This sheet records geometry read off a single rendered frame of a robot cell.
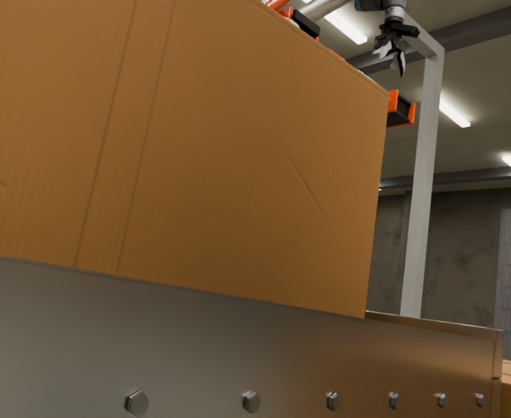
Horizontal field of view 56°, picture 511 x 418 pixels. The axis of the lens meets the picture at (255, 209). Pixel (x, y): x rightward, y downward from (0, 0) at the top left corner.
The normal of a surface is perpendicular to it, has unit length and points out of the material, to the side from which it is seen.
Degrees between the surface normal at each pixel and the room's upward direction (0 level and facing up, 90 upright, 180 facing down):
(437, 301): 90
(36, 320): 90
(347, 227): 90
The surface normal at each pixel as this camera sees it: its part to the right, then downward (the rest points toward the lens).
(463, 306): -0.72, -0.25
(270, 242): 0.66, -0.04
